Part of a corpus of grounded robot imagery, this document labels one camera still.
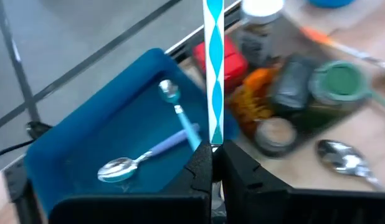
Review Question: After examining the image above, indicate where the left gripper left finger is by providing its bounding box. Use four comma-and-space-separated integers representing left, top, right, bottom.
49, 141, 214, 224

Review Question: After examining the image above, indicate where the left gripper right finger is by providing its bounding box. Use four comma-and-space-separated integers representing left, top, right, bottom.
222, 140, 385, 224

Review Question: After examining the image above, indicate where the small clear spice jar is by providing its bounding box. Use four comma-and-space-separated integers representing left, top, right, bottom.
254, 116, 298, 157

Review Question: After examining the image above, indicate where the purple-handled silver spoon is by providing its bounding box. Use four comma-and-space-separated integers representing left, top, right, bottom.
97, 123, 201, 184

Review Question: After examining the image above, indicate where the light-blue-handled small spoon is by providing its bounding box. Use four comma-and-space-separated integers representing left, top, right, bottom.
157, 79, 202, 152

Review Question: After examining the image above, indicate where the all-silver spoon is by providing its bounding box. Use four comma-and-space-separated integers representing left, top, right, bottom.
316, 139, 385, 192

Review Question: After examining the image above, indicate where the orange-red seasoning packet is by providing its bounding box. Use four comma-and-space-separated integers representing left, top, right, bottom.
228, 67, 279, 138

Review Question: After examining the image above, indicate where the dark green tin box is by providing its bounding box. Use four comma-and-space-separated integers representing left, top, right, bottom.
269, 55, 320, 111

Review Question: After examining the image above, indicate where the red cube box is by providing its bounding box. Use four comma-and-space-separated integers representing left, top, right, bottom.
192, 35, 250, 93

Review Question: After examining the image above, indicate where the teal-white striped-handle spoon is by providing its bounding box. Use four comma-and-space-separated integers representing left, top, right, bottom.
202, 0, 227, 224

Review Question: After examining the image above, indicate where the green-lidded spice jar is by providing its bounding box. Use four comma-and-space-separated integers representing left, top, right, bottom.
307, 60, 373, 131

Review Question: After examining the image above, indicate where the white-lidded seasoning jar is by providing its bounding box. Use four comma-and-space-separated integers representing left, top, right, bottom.
237, 0, 286, 68

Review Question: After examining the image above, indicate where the orange-handled silver spoon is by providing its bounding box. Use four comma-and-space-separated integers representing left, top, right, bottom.
300, 26, 385, 71

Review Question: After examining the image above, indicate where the blue plastic bin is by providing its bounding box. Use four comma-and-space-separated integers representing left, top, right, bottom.
24, 47, 240, 218

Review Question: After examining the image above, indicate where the grey plastic bin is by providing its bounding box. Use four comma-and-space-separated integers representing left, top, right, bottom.
176, 12, 374, 159

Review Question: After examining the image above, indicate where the blue bowl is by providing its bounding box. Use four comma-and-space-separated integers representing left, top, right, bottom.
307, 0, 358, 9

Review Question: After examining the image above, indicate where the black frame clamp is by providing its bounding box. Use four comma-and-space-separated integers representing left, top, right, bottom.
26, 120, 53, 141

